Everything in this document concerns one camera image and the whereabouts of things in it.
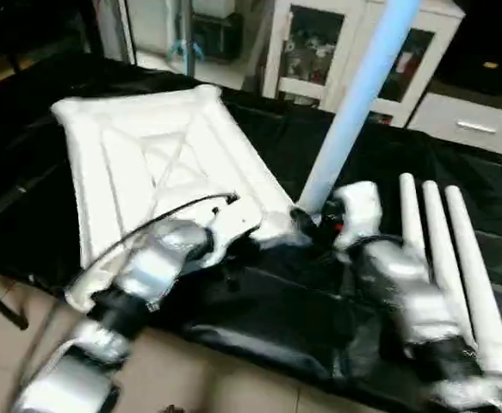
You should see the white plastic table leg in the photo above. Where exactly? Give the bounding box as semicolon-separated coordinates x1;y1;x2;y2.
443;185;502;385
399;173;458;332
420;179;484;345
297;0;425;218

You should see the white plastic table top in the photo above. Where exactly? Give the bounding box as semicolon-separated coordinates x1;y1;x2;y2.
51;83;313;314

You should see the white glass door cabinet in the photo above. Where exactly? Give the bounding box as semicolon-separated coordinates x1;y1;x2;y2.
263;0;467;128

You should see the white drawer unit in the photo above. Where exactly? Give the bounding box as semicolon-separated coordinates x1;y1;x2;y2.
408;90;502;161

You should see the teal floor stand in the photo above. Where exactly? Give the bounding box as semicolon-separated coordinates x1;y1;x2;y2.
169;34;207;65

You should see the black plastic mat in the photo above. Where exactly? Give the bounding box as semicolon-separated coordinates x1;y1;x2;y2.
0;52;502;405

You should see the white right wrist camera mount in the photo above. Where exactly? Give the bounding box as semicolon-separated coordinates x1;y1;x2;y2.
328;180;383;256

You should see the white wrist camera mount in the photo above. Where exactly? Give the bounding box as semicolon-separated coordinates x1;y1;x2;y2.
195;200;265;269
328;180;383;256

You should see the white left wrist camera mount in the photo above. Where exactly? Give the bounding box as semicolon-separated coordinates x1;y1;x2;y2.
195;200;265;269

